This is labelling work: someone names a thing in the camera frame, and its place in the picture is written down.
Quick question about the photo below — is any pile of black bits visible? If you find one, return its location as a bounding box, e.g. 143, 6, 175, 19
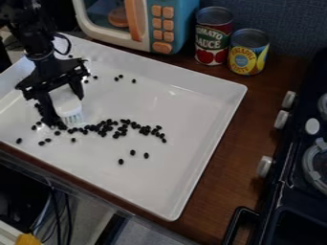
13, 56, 169, 167

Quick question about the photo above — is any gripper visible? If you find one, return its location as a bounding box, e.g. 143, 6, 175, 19
13, 53, 93, 126

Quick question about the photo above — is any yellow pineapple can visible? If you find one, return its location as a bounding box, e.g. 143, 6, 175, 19
226, 28, 272, 77

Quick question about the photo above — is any toy stove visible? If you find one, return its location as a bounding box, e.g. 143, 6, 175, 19
221, 47, 327, 245

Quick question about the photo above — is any white tray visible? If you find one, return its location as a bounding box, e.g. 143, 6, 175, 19
0, 32, 250, 222

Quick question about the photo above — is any red tomato sauce can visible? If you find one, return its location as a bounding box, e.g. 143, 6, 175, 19
192, 5, 235, 67

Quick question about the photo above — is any toy microwave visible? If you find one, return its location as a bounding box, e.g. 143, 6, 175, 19
70, 0, 203, 56

